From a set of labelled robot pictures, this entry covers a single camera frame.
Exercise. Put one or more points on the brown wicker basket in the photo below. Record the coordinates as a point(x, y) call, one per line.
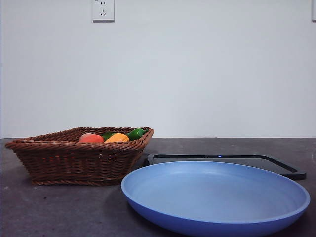
point(74, 163)

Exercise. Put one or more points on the black rectangular tray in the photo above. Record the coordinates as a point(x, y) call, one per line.
point(293, 174)

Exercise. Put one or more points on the green pepper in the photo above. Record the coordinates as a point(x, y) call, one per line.
point(134, 134)

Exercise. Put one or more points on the white wall socket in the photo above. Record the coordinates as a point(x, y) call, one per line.
point(103, 12)

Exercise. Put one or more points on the blue round plate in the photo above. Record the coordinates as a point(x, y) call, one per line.
point(212, 197)

